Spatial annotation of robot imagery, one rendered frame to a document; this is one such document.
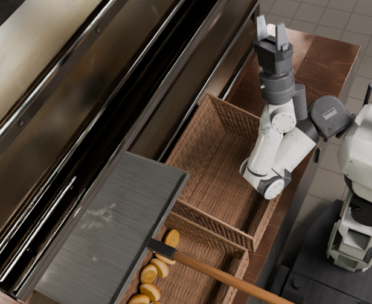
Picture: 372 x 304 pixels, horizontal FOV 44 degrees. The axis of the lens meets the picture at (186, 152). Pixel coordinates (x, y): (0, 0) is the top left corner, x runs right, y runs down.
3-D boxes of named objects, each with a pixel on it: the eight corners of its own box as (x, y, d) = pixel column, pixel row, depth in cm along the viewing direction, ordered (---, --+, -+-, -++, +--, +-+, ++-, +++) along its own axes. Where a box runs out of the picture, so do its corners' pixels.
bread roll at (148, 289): (154, 306, 193) (162, 299, 197) (157, 295, 189) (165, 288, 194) (136, 293, 197) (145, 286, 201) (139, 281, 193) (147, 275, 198)
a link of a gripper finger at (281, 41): (284, 21, 108) (287, 45, 112) (273, 26, 107) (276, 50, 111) (288, 22, 107) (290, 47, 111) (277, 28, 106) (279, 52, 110)
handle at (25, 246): (13, 289, 120) (9, 286, 121) (84, 186, 134) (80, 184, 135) (0, 280, 116) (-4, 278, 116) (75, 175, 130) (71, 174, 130)
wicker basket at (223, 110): (159, 214, 218) (147, 186, 195) (211, 124, 242) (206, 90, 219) (255, 255, 201) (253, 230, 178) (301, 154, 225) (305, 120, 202)
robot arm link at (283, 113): (259, 79, 125) (264, 113, 132) (262, 99, 117) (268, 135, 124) (301, 71, 124) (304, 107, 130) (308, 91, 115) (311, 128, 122)
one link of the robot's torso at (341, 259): (332, 236, 237) (338, 212, 194) (372, 251, 230) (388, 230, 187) (322, 263, 233) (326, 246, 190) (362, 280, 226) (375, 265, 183)
